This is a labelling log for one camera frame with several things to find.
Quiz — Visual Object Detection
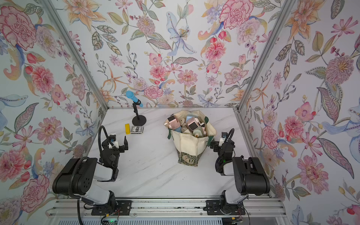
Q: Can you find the cream green tote bag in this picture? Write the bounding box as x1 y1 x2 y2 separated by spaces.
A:
164 110 217 167

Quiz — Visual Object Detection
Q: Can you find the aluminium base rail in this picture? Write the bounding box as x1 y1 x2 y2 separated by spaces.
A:
46 195 289 225

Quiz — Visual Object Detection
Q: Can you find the mint green pencil sharpener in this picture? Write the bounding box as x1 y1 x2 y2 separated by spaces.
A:
192 127 204 138

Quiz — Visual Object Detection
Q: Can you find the yellow rectangular block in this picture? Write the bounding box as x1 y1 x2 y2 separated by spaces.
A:
125 124 131 135

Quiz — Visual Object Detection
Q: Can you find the large pink pencil sharpener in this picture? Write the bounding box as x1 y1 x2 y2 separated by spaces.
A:
187 117 200 132

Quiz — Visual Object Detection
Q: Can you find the small pink pencil sharpener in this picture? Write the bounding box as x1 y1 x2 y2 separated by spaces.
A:
164 115 180 130

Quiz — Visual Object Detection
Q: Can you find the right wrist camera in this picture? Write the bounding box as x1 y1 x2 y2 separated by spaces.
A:
218 132 228 147

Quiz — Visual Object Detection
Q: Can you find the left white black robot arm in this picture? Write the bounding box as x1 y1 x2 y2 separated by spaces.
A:
52 135 128 216

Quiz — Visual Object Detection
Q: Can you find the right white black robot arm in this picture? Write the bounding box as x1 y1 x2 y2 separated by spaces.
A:
203 138 271 216

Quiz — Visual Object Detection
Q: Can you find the black microphone stand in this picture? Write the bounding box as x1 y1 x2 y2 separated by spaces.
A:
132 102 147 126

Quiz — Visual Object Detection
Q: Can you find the blue playing card box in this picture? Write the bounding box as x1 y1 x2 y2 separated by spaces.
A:
130 126 144 134

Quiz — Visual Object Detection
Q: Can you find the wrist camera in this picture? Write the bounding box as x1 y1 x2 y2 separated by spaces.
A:
108 134 119 149
218 132 228 147

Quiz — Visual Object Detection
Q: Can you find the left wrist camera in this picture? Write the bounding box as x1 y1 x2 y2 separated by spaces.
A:
108 134 119 149

